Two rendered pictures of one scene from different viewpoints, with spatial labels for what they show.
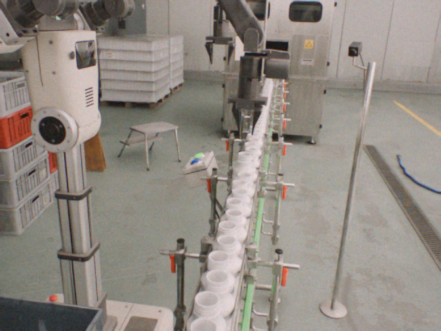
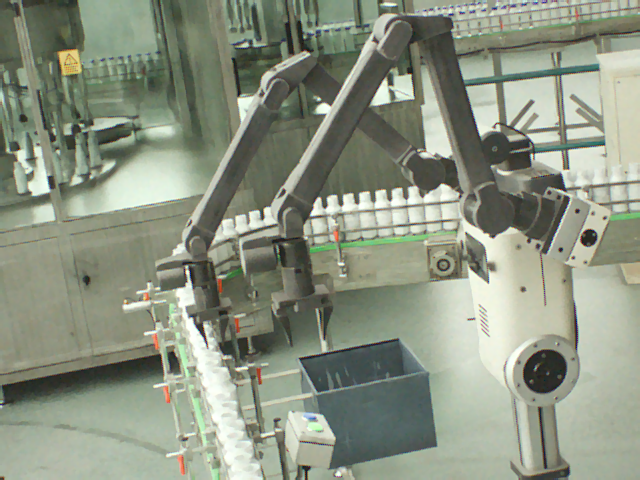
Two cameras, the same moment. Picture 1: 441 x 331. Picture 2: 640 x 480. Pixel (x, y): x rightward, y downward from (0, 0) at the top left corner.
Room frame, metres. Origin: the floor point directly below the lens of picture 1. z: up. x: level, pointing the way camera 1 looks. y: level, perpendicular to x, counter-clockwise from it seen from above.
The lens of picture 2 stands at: (3.71, -0.57, 2.16)
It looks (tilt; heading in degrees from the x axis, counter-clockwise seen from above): 15 degrees down; 163
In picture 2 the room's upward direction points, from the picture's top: 8 degrees counter-clockwise
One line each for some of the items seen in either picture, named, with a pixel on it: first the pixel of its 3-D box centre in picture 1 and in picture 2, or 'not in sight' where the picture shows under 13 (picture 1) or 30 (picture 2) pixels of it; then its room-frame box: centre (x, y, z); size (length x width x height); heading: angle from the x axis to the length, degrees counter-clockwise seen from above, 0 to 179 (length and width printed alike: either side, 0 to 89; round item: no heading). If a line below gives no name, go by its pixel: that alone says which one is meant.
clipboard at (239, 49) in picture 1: (243, 48); not in sight; (5.44, -0.24, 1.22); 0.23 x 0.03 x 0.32; 82
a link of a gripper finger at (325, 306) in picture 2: (215, 51); (313, 317); (1.56, 0.03, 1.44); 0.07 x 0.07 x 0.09; 82
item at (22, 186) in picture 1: (7, 178); not in sight; (2.93, 1.65, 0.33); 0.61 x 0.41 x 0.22; 178
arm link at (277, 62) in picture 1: (267, 54); (181, 261); (1.07, -0.11, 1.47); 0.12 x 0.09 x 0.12; 81
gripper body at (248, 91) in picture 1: (249, 90); (206, 297); (1.07, -0.07, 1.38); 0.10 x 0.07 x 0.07; 83
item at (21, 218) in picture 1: (12, 203); not in sight; (2.93, 1.64, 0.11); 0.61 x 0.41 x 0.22; 178
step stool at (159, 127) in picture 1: (148, 142); not in sight; (4.46, 0.83, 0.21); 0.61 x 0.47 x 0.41; 46
